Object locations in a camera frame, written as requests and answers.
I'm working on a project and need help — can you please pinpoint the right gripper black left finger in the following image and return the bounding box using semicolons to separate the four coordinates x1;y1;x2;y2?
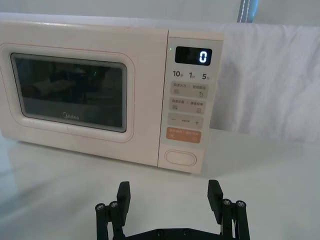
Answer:
94;181;132;240

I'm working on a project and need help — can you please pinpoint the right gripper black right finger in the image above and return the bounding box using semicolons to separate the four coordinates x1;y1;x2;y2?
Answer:
207;179;249;240

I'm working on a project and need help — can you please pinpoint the white table cloth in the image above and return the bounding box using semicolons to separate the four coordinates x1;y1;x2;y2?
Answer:
0;12;320;240

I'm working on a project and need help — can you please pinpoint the cream microwave oven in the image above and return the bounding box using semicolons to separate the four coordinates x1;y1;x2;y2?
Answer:
0;18;225;176

